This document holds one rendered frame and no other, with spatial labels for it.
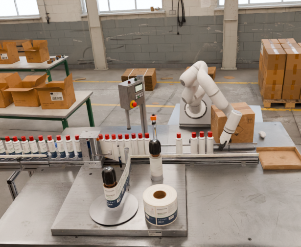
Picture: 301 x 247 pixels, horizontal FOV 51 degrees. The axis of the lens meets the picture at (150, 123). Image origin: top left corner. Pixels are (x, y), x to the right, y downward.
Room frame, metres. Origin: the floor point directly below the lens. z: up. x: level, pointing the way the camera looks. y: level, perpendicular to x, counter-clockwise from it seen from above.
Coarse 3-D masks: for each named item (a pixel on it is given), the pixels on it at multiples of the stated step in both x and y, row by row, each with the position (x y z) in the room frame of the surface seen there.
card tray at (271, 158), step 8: (256, 152) 2.12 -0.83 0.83; (264, 152) 2.10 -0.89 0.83; (272, 152) 2.09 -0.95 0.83; (280, 152) 2.08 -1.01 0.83; (288, 152) 2.07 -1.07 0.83; (296, 152) 2.06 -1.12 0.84; (264, 160) 1.99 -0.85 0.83; (272, 160) 1.99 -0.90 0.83; (280, 160) 1.98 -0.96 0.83; (288, 160) 1.97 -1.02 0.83; (296, 160) 1.96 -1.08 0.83; (264, 168) 1.88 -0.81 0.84; (272, 168) 1.88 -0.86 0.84; (280, 168) 1.87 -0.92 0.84; (288, 168) 1.86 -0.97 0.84; (296, 168) 1.85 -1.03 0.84
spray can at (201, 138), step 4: (200, 132) 2.06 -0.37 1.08; (200, 136) 2.05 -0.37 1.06; (204, 136) 2.07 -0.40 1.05; (200, 140) 2.04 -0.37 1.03; (204, 140) 2.04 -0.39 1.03; (200, 144) 2.04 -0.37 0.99; (204, 144) 2.04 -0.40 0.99; (200, 148) 2.04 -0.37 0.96; (204, 148) 2.04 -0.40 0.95; (200, 152) 2.04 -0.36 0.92; (204, 152) 2.04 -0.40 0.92
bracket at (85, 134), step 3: (84, 132) 2.11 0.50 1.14; (87, 132) 2.10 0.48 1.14; (90, 132) 2.10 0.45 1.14; (93, 132) 2.09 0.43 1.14; (96, 132) 2.09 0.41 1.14; (99, 132) 2.09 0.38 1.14; (81, 135) 2.06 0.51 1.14; (84, 135) 2.06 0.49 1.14; (87, 135) 2.05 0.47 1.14; (90, 135) 2.05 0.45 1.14; (93, 135) 2.04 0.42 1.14; (96, 135) 2.04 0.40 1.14; (81, 138) 2.02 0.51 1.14; (84, 138) 2.02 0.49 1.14; (87, 138) 2.02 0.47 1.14; (90, 138) 2.02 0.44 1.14; (93, 138) 2.01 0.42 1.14
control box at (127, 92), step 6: (132, 78) 2.29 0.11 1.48; (120, 84) 2.17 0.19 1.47; (126, 84) 2.16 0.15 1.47; (132, 84) 2.17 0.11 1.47; (120, 90) 2.17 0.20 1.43; (126, 90) 2.13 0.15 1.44; (132, 90) 2.15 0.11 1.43; (120, 96) 2.17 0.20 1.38; (126, 96) 2.13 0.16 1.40; (132, 96) 2.15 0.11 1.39; (120, 102) 2.18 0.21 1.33; (126, 102) 2.14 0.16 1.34; (132, 102) 2.14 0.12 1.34; (138, 102) 2.19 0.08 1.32; (126, 108) 2.14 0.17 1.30; (132, 108) 2.14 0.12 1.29
